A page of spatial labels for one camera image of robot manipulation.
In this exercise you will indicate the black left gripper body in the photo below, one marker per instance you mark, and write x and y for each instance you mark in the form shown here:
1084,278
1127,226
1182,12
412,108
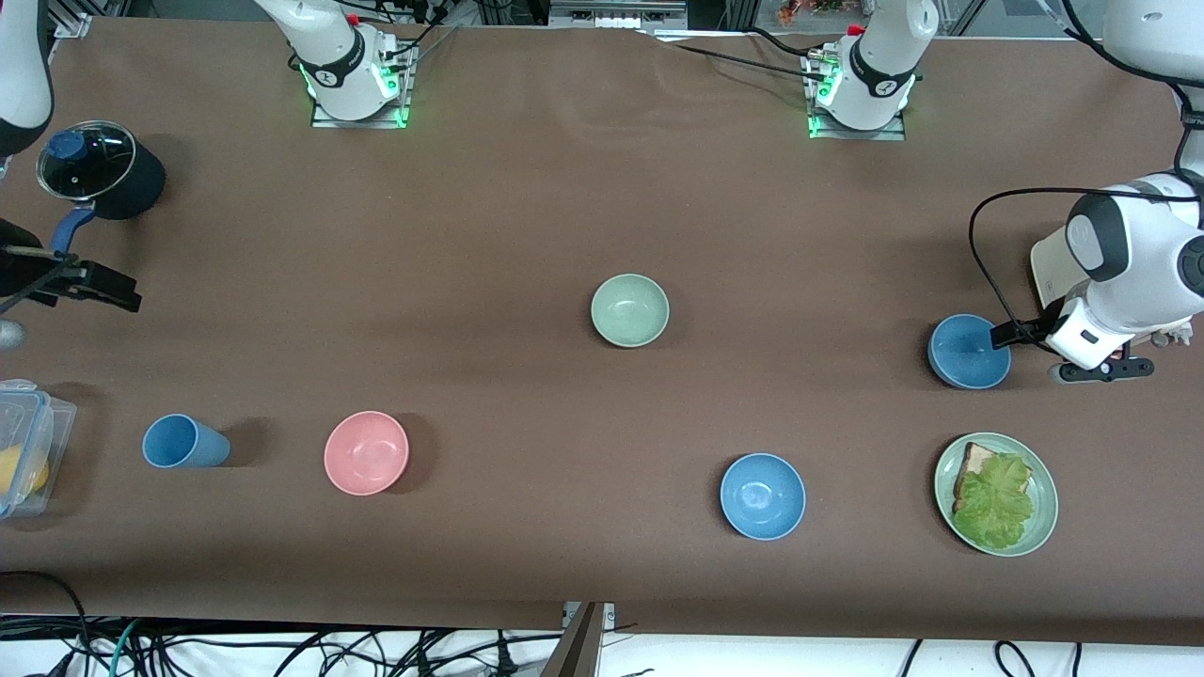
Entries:
1031,330

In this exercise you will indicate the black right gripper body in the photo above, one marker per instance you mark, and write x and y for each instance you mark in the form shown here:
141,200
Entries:
21,273

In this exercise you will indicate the blue bowl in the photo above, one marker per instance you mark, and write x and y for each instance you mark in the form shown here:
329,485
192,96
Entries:
762,496
959,357

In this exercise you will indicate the green bowl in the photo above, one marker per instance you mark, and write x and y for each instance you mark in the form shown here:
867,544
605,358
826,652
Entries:
630,310

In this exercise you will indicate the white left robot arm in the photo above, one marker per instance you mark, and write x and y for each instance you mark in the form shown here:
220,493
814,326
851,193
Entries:
1148,273

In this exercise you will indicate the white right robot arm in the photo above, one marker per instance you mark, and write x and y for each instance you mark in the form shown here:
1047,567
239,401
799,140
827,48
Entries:
339,56

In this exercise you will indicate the pink bowl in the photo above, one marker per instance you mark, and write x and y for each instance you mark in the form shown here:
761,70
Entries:
366,453

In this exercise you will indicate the white toaster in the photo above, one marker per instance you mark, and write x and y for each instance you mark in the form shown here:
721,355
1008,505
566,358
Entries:
1049,268

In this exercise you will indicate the bread slice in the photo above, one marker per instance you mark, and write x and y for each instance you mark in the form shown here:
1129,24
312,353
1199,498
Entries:
976,461

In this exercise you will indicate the glass lid with blue knob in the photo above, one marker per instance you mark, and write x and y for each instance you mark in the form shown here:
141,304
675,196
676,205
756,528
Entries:
66,146

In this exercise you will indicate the clear plastic container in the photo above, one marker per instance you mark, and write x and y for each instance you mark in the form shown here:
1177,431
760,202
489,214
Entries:
56,423

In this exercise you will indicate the green lettuce leaf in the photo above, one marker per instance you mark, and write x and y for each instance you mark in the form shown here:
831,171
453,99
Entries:
997,503

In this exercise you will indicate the blue cup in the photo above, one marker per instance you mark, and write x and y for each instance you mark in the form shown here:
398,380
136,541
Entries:
183,442

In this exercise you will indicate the green plate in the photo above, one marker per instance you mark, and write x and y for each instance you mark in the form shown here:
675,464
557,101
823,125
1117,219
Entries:
1044,508

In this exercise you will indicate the yellow lemon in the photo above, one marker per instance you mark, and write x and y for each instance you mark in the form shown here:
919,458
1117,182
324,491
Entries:
23,470

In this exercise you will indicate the brown table cover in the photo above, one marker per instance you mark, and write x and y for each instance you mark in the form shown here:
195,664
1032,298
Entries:
564,235

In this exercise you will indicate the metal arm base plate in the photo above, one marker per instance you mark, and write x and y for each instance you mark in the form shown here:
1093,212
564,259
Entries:
861,134
362,122

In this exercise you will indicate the aluminium frame profile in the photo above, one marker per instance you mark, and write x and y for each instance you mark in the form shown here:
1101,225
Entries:
1166,33
73,21

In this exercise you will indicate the metal table bracket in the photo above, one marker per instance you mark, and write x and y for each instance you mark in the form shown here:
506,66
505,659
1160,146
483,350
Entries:
583,649

